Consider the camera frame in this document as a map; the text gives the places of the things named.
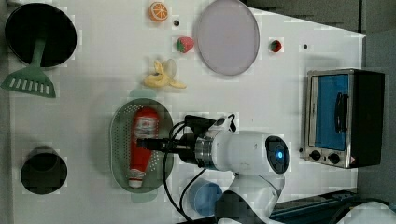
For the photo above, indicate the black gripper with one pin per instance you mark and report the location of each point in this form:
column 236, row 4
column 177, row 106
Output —
column 183, row 147

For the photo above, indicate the red felt ketchup bottle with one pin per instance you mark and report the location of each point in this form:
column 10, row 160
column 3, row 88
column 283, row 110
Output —
column 145, row 125

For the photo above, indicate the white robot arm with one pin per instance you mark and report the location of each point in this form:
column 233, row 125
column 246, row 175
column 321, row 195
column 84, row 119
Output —
column 258, row 161

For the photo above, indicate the green perforated strainer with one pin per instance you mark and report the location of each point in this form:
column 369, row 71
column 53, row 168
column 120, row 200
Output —
column 120, row 133

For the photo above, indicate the peeled banana toy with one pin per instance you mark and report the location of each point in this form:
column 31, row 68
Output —
column 164, row 76

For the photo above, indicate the pink strawberry toy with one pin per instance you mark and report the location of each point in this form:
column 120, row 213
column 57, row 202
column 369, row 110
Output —
column 184, row 44

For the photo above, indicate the small black cup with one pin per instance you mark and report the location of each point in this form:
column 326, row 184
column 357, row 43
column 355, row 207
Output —
column 44, row 171

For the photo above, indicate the lilac round plate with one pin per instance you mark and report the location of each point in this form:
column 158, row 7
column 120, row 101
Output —
column 228, row 37

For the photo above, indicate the orange slice toy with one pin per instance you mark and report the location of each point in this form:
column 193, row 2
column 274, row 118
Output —
column 158, row 11

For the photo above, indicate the green slotted spatula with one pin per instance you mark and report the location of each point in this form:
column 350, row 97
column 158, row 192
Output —
column 31, row 79

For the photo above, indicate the red strawberry toy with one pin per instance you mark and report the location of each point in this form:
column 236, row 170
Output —
column 275, row 46

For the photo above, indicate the large black pot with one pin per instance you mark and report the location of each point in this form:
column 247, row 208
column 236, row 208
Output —
column 34, row 21

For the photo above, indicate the silver toaster oven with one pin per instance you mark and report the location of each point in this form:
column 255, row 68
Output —
column 344, row 113

